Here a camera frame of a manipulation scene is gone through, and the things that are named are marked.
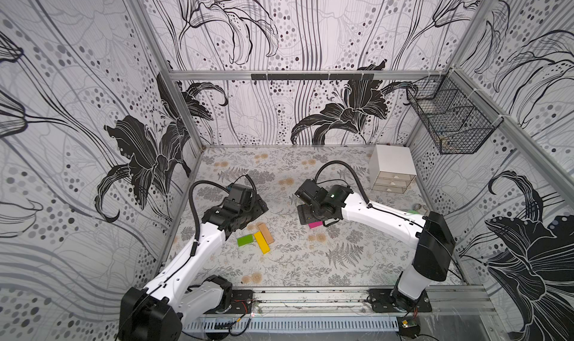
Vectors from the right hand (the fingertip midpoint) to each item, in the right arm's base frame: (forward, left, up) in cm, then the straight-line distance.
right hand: (311, 212), depth 83 cm
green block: (-6, +27, -11) cm, 29 cm away
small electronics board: (-34, -30, -13) cm, 47 cm away
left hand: (-1, +18, +2) cm, 18 cm away
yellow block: (-8, +19, -10) cm, 23 cm away
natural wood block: (-6, +17, -8) cm, 20 cm away
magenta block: (-1, -1, -9) cm, 10 cm away
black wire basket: (+32, -60, +18) cm, 70 cm away
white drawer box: (+20, -35, +2) cm, 40 cm away
